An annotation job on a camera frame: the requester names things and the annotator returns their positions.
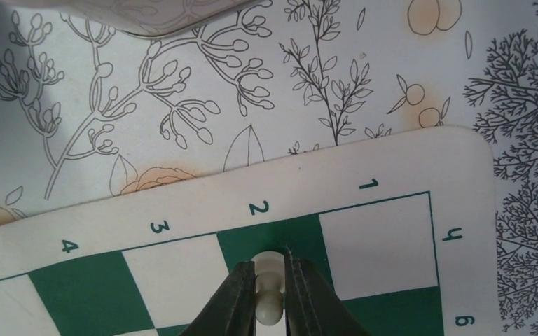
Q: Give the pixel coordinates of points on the green white chess board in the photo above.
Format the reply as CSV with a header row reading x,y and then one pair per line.
x,y
401,227

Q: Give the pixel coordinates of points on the silver metal tin tray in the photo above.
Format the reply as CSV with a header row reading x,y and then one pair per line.
x,y
143,18

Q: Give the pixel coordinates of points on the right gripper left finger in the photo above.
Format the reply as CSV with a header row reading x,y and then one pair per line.
x,y
231,309

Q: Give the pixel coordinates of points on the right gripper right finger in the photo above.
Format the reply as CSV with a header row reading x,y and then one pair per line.
x,y
311,306

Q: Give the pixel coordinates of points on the white pawn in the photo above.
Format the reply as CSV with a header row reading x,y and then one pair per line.
x,y
269,267

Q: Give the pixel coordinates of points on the floral patterned table mat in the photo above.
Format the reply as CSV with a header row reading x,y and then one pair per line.
x,y
89,112

